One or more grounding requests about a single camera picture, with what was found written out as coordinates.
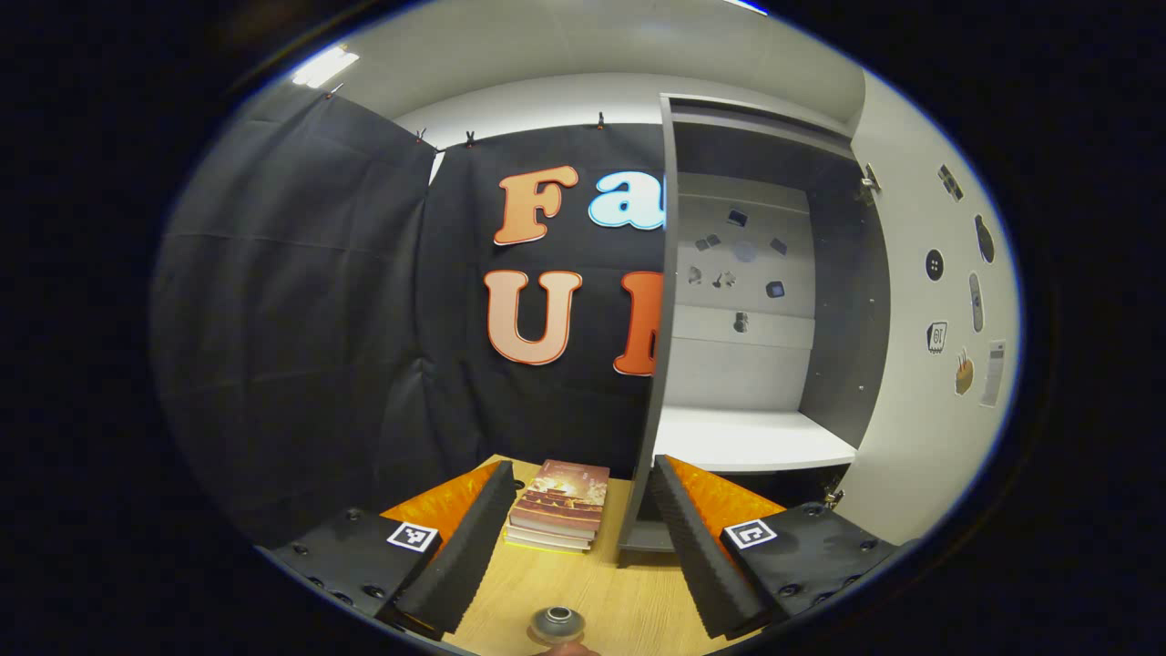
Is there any black backdrop cloth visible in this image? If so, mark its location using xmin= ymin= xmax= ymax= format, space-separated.
xmin=150 ymin=87 xmax=670 ymax=548

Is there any row of black cloth clips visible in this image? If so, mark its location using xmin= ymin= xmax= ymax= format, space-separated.
xmin=326 ymin=82 xmax=608 ymax=149

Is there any red cover book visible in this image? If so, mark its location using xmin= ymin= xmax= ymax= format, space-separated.
xmin=508 ymin=459 xmax=611 ymax=537

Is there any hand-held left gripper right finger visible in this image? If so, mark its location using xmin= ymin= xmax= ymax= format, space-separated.
xmin=649 ymin=454 xmax=919 ymax=642

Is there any grey cabinet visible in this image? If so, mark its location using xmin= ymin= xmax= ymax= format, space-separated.
xmin=618 ymin=94 xmax=892 ymax=568

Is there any beige cabinet door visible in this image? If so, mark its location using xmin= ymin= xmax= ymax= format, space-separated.
xmin=838 ymin=68 xmax=1023 ymax=548

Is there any yellow cover book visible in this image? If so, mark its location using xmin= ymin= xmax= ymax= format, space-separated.
xmin=503 ymin=527 xmax=595 ymax=555

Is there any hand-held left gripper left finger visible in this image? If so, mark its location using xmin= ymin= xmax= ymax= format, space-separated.
xmin=258 ymin=459 xmax=520 ymax=642

